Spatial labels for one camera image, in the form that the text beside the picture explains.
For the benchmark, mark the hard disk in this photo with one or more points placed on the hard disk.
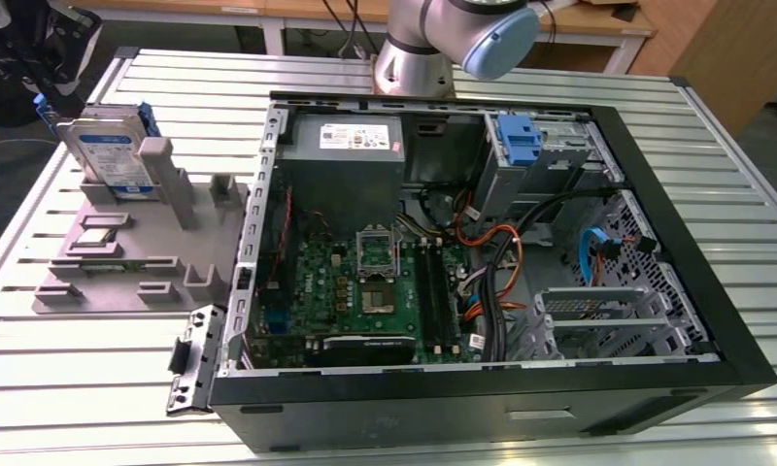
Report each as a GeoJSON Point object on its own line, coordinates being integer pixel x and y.
{"type": "Point", "coordinates": [106, 155]}

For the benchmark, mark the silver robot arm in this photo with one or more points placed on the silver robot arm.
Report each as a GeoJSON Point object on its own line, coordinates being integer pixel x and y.
{"type": "Point", "coordinates": [414, 73]}

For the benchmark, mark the metal disk bay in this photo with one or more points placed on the metal disk bay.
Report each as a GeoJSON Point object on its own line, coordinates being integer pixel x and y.
{"type": "Point", "coordinates": [589, 322]}

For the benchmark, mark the silver CPU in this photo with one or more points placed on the silver CPU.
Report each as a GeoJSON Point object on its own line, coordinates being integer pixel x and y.
{"type": "Point", "coordinates": [95, 236]}

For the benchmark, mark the grey parts rack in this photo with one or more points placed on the grey parts rack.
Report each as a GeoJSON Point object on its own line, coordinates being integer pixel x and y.
{"type": "Point", "coordinates": [149, 242]}

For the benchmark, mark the green RAM stick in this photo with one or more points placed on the green RAM stick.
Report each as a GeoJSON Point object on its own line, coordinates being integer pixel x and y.
{"type": "Point", "coordinates": [103, 267]}

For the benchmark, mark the grey power supply unit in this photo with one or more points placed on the grey power supply unit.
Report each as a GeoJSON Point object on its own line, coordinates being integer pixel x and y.
{"type": "Point", "coordinates": [342, 194]}

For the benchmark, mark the blue expansion slot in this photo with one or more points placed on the blue expansion slot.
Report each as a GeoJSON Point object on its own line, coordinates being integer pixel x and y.
{"type": "Point", "coordinates": [275, 322]}

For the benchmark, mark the green motherboard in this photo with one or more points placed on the green motherboard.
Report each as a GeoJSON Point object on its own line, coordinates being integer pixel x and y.
{"type": "Point", "coordinates": [326, 310]}

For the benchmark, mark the CPU socket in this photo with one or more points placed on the CPU socket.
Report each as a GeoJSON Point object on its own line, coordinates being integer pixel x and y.
{"type": "Point", "coordinates": [381, 298]}

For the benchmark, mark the blue plastic drive latch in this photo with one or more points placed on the blue plastic drive latch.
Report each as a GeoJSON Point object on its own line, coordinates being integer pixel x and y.
{"type": "Point", "coordinates": [517, 141]}

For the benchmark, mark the metal optical drive cage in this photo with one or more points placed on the metal optical drive cage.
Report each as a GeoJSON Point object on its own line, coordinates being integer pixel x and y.
{"type": "Point", "coordinates": [501, 189]}

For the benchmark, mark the black RAM slot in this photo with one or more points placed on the black RAM slot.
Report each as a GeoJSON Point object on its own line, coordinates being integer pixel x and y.
{"type": "Point", "coordinates": [429, 295]}
{"type": "Point", "coordinates": [445, 295]}

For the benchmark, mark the black graphics card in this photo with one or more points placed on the black graphics card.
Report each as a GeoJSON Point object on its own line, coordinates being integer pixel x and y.
{"type": "Point", "coordinates": [362, 349]}

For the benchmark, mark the black PC case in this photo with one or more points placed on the black PC case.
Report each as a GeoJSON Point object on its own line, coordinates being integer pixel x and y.
{"type": "Point", "coordinates": [426, 403]}

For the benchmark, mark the wooden cabinet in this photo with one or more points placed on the wooden cabinet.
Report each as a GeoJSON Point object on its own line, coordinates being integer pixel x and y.
{"type": "Point", "coordinates": [738, 58]}

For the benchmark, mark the metal card retention bracket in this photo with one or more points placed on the metal card retention bracket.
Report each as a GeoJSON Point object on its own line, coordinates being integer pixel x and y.
{"type": "Point", "coordinates": [199, 359]}

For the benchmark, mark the wooden desk white frame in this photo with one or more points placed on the wooden desk white frame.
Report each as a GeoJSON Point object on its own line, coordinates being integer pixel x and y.
{"type": "Point", "coordinates": [595, 26]}

